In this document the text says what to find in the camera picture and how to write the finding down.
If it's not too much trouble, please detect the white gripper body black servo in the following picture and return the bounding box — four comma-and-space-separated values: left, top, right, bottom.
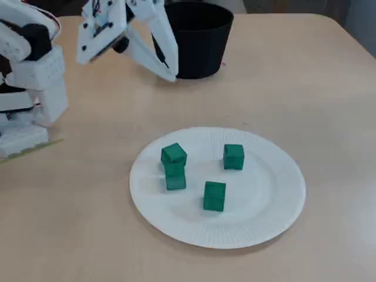
125, 0, 167, 19

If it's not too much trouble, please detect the white paper plate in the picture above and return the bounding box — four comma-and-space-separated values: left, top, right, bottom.
129, 126, 307, 250

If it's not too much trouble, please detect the green block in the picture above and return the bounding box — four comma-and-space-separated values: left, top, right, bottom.
202, 181, 227, 212
164, 163, 187, 191
223, 143, 245, 170
160, 142, 188, 165

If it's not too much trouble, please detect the green tape strip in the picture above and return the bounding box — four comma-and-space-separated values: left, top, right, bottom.
0, 138, 65, 165

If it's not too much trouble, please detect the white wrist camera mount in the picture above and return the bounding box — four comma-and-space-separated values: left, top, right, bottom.
76, 0, 130, 65

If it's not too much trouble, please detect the black pot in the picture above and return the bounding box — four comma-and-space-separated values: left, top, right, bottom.
162, 2, 235, 79

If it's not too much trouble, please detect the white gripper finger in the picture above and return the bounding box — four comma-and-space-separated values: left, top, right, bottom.
146, 8, 180, 79
126, 25, 177, 83

